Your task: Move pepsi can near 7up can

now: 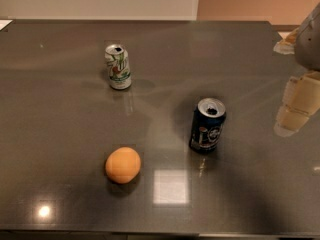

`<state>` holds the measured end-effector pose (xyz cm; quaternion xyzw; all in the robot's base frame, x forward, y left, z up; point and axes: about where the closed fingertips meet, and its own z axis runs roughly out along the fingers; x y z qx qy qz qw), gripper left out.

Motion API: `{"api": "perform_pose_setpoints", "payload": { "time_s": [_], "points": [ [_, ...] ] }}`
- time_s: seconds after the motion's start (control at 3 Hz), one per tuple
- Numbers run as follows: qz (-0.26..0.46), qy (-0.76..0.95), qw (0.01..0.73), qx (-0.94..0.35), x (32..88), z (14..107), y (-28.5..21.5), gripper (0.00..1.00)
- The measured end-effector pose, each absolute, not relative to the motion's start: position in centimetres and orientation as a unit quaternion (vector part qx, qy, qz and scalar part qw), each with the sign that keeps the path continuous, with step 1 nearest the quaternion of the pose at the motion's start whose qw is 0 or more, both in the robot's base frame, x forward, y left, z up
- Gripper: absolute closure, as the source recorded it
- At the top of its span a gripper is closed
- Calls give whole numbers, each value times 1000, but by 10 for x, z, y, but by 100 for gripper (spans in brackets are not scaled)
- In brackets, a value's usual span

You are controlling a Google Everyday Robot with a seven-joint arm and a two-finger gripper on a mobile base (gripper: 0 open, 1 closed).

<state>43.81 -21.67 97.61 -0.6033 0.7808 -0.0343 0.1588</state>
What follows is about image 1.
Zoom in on white green 7up can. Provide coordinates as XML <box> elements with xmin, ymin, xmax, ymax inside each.
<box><xmin>105</xmin><ymin>44</ymin><xmax>132</xmax><ymax>90</ymax></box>

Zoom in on orange fruit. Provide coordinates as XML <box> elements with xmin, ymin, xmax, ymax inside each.
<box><xmin>105</xmin><ymin>147</ymin><xmax>141</xmax><ymax>184</ymax></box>

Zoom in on dark blue pepsi can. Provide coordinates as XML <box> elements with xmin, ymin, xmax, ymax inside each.
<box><xmin>189</xmin><ymin>98</ymin><xmax>226</xmax><ymax>153</ymax></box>

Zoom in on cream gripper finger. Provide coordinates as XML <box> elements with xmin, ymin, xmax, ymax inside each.
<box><xmin>274</xmin><ymin>71</ymin><xmax>320</xmax><ymax>137</ymax></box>
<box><xmin>273</xmin><ymin>29</ymin><xmax>298</xmax><ymax>55</ymax></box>

